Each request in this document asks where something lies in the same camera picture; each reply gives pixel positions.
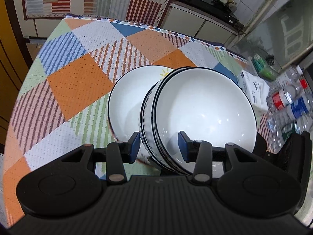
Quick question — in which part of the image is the cream lower cabinet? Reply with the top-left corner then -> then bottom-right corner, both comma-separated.
23,1 -> 242,50

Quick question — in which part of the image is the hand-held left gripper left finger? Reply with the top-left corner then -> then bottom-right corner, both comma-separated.
61,132 -> 141,185

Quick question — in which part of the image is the striped patchwork counter cloth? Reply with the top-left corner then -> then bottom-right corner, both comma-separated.
22,0 -> 175,28

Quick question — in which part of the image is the black gas stove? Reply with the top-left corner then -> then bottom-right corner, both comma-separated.
173,0 -> 245,29

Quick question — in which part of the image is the clear white cap water bottle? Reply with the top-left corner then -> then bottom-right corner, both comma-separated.
276,65 -> 304,89

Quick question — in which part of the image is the white plate with sun print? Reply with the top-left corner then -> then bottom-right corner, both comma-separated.
108,65 -> 178,157

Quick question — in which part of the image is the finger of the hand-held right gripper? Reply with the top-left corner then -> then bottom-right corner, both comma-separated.
255,132 -> 272,158

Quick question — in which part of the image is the white ribbed bowl black rim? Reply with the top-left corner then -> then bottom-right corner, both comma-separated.
139,67 -> 192,175
152,67 -> 257,176

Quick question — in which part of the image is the blue label water bottle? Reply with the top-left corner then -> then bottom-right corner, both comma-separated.
288,95 -> 313,121

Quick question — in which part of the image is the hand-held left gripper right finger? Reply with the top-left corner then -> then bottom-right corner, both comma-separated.
178,130 -> 261,184

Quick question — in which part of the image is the brown cardboard box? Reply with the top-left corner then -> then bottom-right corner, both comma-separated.
25,42 -> 47,63

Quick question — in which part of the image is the green label water bottle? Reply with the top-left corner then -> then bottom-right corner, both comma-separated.
267,117 -> 309,150

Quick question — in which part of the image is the patchwork tablecloth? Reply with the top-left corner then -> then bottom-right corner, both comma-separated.
2,15 -> 277,227

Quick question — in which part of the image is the white tissue box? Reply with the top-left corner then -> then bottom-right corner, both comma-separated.
236,70 -> 271,110

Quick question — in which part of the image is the green box pack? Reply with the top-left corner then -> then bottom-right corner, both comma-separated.
251,54 -> 280,82

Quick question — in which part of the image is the red label water bottle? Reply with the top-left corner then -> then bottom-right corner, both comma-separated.
266,79 -> 309,111

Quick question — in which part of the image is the grey vertical pipe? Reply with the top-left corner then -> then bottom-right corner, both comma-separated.
240,0 -> 277,35

